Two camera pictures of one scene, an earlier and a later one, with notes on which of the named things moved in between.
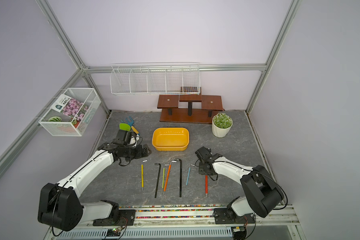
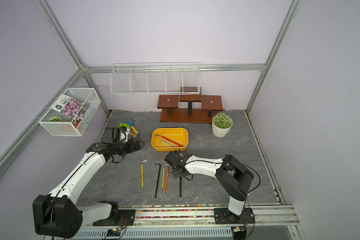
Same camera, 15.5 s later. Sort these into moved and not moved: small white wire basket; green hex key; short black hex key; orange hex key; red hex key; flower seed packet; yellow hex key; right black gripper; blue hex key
Moved: right black gripper; blue hex key; red hex key
Not moved: small white wire basket; flower seed packet; orange hex key; yellow hex key; green hex key; short black hex key
